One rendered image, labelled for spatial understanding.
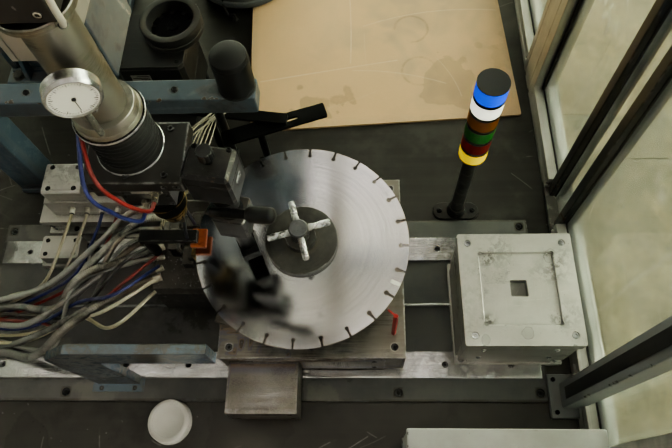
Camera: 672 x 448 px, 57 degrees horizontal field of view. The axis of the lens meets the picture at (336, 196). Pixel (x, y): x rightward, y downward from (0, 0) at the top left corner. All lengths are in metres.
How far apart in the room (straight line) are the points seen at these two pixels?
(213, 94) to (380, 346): 0.48
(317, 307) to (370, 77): 0.60
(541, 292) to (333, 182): 0.37
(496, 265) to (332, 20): 0.71
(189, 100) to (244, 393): 0.47
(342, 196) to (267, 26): 0.59
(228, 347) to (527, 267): 0.49
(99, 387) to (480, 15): 1.08
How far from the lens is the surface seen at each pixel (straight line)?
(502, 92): 0.85
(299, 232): 0.90
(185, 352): 0.89
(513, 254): 1.03
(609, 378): 0.92
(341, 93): 1.33
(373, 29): 1.43
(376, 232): 0.96
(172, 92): 1.02
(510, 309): 1.00
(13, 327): 1.21
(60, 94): 0.57
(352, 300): 0.92
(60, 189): 1.18
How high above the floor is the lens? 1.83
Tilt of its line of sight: 64 degrees down
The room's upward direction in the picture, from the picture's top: 6 degrees counter-clockwise
